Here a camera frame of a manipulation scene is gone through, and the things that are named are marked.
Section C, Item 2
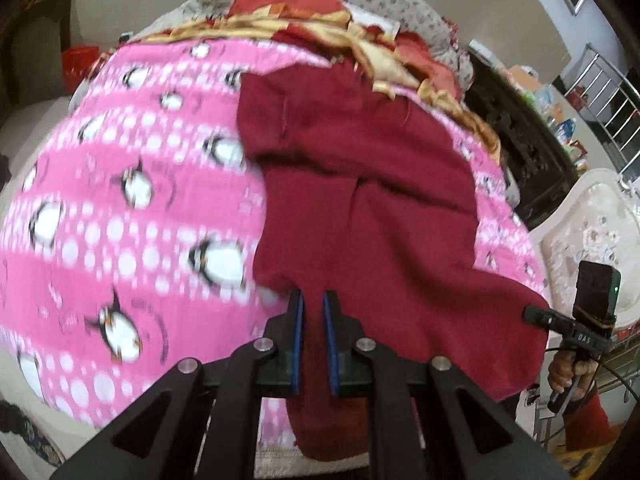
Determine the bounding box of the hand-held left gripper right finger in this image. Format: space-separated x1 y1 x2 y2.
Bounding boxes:
321 290 571 480

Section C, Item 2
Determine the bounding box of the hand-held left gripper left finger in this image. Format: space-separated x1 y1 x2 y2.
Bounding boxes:
50 290 306 480

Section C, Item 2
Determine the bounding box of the dark red knitted garment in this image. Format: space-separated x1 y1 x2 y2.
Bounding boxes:
235 62 551 461

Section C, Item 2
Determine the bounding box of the person's right forearm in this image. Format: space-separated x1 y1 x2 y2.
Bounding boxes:
562 390 618 458

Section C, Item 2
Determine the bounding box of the person's right hand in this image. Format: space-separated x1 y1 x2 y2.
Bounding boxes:
547 347 598 403

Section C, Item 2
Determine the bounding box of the white ornate chair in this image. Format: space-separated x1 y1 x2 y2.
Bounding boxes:
525 167 640 441

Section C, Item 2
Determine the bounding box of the dark carved wooden cabinet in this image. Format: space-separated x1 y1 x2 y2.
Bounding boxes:
460 50 581 228

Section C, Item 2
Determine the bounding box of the pile of colourful packets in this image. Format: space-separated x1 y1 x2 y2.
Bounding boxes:
500 62 591 171

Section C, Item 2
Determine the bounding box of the metal stair railing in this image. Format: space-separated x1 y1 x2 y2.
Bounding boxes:
562 42 640 181

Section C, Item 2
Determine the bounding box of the pink penguin print blanket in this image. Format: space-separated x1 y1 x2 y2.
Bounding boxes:
0 40 548 456

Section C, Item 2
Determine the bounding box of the dark patterned rug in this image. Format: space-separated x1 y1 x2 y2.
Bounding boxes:
0 400 66 471

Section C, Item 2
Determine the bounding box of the red yellow floral blanket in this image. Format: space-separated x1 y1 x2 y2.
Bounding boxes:
97 2 503 166

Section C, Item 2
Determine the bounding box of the red plastic basket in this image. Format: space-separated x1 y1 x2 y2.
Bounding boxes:
62 46 99 95

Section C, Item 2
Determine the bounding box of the dark wooden door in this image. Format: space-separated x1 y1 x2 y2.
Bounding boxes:
0 0 76 136

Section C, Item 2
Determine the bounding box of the black cable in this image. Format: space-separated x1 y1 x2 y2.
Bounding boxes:
545 345 640 386

